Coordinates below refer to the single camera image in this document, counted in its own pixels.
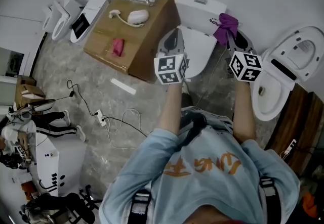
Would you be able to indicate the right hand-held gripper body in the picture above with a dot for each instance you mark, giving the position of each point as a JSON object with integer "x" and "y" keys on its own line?
{"x": 246, "y": 66}

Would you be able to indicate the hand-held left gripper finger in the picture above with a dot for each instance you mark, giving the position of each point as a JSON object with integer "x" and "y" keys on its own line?
{"x": 162, "y": 45}
{"x": 181, "y": 46}

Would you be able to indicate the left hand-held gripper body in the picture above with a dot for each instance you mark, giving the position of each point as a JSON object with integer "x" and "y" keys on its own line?
{"x": 169, "y": 66}

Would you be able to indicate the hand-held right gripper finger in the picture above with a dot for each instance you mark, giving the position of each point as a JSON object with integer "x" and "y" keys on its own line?
{"x": 231, "y": 46}
{"x": 250, "y": 43}

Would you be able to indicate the white toilet with tank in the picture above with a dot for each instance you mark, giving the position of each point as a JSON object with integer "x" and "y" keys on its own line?
{"x": 200, "y": 43}

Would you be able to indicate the purple cloth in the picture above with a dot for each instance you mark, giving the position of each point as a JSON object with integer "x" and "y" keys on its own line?
{"x": 226, "y": 27}

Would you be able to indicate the person's left forearm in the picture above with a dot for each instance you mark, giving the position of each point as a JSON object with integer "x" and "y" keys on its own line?
{"x": 169, "y": 109}

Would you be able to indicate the person's right forearm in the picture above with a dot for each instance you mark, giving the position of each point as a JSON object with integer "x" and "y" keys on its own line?
{"x": 243, "y": 111}

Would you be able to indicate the white tankless toilet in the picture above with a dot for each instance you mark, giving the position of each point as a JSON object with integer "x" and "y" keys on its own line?
{"x": 268, "y": 96}

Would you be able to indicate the white toilet with black panel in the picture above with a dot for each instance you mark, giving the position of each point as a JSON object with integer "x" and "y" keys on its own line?
{"x": 89, "y": 11}

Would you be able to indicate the large cardboard box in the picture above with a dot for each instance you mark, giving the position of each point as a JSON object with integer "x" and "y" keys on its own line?
{"x": 141, "y": 43}

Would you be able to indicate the white fluffy duster brush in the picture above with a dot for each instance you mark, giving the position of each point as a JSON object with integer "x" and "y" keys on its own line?
{"x": 138, "y": 16}

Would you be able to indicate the pink cloth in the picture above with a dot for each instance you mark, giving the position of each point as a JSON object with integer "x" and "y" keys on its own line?
{"x": 118, "y": 47}

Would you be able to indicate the dark wooden platform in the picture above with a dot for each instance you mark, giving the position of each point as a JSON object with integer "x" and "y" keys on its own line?
{"x": 296, "y": 122}

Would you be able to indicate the white floor power strip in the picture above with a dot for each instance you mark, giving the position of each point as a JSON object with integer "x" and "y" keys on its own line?
{"x": 100, "y": 117}

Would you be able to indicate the white power strip with plugs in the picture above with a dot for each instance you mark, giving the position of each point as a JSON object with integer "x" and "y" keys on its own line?
{"x": 291, "y": 145}

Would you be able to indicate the person's light blue shirt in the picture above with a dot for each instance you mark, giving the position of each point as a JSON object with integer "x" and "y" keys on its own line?
{"x": 202, "y": 187}

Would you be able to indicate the white printed carton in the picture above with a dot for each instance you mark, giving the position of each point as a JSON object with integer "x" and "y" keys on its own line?
{"x": 65, "y": 164}

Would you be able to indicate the black office chair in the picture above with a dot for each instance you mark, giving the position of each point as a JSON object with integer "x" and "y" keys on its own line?
{"x": 76, "y": 207}

